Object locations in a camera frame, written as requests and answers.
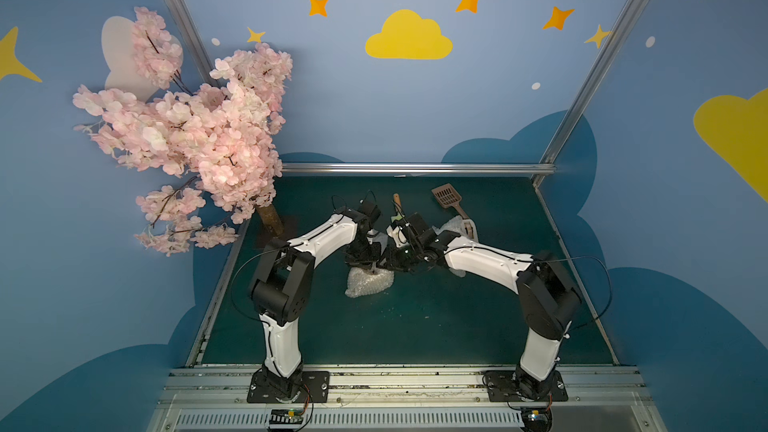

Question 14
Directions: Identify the white tape dispenser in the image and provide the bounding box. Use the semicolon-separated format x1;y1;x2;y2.
461;218;478;242

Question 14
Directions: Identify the right circuit board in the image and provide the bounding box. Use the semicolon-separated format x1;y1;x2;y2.
520;408;553;432

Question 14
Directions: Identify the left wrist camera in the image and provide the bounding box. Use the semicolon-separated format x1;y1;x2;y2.
353;199;381;234

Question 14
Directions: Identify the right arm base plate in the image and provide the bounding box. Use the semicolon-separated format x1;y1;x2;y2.
482;369;569;403

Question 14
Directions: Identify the right aluminium frame post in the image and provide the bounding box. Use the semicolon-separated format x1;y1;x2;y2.
539;0;650;175

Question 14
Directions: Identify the green fork wooden handle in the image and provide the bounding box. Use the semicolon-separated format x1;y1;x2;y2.
391;193;403;222

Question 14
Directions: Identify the aluminium front rail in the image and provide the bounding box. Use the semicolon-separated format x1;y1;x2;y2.
147;364;666;431

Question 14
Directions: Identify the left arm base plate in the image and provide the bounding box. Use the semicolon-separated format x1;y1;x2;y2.
247;370;331;404

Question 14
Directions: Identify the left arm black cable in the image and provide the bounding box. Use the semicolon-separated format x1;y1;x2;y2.
230;248;283;325

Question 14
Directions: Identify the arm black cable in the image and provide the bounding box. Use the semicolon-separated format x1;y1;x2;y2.
563;254;613;331
230;248;283;325

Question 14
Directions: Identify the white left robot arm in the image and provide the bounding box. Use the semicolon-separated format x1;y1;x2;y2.
248;207;386;385

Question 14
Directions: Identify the left aluminium frame post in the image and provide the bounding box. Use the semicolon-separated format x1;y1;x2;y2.
164;0;218;86

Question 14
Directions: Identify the pink cherry blossom tree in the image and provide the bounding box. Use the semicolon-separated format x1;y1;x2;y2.
73;7;293;256

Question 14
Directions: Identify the brown slotted scoop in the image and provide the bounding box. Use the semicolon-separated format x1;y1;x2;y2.
432;184;469;219

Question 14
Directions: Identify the left circuit board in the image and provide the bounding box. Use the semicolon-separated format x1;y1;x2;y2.
267;409;305;430

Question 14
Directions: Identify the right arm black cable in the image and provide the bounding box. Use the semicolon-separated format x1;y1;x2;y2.
563;254;613;331

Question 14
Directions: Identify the aluminium frame post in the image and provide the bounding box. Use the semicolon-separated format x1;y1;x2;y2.
539;0;650;175
164;0;218;86

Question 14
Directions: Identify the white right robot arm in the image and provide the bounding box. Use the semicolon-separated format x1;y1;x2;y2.
377;231;582;397

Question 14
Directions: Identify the circuit board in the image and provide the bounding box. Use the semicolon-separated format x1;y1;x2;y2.
520;408;553;432
267;409;305;430

